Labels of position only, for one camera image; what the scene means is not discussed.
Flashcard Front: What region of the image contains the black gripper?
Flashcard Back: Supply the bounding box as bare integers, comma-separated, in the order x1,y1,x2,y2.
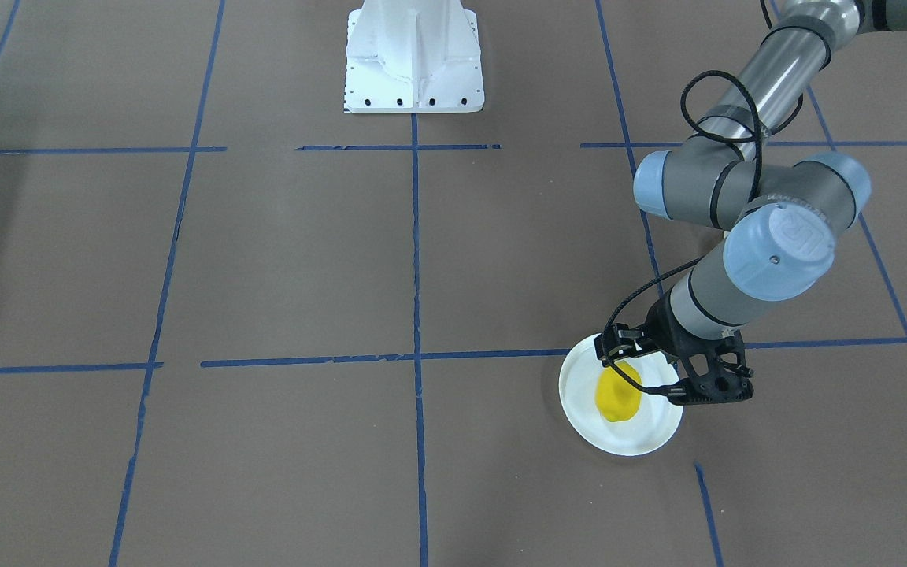
600,300,742,371

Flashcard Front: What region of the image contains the yellow lemon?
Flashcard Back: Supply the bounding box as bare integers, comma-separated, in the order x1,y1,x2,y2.
594,361,643,423

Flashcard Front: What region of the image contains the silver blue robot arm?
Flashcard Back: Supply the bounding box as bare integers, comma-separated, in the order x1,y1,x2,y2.
595,1,907,371

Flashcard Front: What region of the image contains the white plate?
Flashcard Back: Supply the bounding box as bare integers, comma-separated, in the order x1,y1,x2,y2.
558,336,683,457

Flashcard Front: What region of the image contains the brown paper table cover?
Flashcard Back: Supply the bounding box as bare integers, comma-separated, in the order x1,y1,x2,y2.
0,1,907,566

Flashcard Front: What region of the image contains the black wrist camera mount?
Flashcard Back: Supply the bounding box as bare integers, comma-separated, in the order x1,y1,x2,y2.
663,331,753,406

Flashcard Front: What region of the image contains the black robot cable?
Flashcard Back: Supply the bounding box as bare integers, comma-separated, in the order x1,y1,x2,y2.
600,71,809,395

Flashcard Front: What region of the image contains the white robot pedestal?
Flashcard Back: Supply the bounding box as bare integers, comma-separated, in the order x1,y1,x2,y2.
343,1,486,114

